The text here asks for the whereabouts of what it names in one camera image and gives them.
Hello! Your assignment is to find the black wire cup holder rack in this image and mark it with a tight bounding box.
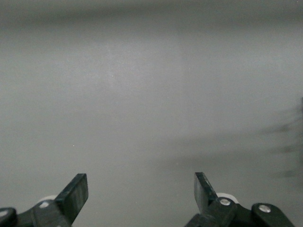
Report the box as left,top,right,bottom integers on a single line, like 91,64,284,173
262,96,303,178

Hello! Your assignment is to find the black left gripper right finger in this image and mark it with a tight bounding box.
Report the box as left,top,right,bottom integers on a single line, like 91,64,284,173
184,172,296,227

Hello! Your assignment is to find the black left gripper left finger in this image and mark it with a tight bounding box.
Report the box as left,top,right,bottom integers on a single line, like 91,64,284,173
0,173,89,227

